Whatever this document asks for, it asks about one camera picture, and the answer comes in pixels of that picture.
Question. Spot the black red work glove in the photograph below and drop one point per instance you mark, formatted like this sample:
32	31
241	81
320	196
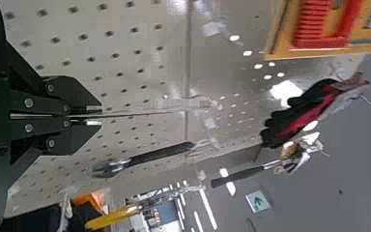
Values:
302	114

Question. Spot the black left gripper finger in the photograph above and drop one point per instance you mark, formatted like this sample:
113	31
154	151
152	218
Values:
67	93
67	135

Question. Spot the yellow box with red insert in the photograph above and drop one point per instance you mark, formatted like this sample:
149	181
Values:
322	29

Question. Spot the orange object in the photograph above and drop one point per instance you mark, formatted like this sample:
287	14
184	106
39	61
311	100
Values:
90	198

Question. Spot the green exit sign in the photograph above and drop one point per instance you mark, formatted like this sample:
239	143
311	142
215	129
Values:
257	201

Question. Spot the beige pegboard panel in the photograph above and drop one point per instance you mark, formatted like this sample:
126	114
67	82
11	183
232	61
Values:
232	80
93	38

